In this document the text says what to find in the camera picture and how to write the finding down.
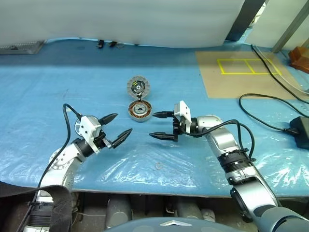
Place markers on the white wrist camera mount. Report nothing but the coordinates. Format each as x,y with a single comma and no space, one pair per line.
182,110
88,128

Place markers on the yellow tape rectangle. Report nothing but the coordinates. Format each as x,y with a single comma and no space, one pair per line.
246,60

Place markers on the grey cylinder under table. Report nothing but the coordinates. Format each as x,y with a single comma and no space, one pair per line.
188,208
118,210

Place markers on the grey metal grille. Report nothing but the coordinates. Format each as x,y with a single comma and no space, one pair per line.
21,47

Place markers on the aluminium profile bar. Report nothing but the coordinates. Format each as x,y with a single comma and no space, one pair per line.
290,26

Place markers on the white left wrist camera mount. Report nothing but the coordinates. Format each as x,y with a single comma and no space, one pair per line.
88,128

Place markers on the brown cardboard sheet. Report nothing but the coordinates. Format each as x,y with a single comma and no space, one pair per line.
241,82

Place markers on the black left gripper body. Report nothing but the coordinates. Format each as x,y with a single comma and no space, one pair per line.
102,139

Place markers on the white foam sheet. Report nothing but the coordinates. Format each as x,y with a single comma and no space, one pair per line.
120,19

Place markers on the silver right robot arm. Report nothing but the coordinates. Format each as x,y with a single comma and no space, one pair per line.
224,140

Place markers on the black power adapter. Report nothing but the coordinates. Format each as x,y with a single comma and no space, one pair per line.
301,133

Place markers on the dark grey post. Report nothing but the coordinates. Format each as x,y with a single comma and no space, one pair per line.
243,19

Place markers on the small black clip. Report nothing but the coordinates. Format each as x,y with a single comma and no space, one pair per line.
100,43
112,44

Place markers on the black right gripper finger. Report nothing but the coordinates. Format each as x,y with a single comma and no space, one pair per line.
164,114
163,136

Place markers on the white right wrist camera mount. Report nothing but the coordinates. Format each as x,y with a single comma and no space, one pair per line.
182,110

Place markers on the motor body with copper windings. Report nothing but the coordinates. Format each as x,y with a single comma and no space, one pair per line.
140,111

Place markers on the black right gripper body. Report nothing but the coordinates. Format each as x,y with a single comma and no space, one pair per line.
178,125

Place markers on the blue plastic table cover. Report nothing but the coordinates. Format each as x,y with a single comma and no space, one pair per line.
48,91

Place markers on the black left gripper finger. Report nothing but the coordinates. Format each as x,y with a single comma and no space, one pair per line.
108,118
122,138

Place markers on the orange wooden block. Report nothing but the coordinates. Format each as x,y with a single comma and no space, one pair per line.
299,58

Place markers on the grey robot torso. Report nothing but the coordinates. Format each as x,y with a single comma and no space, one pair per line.
169,224

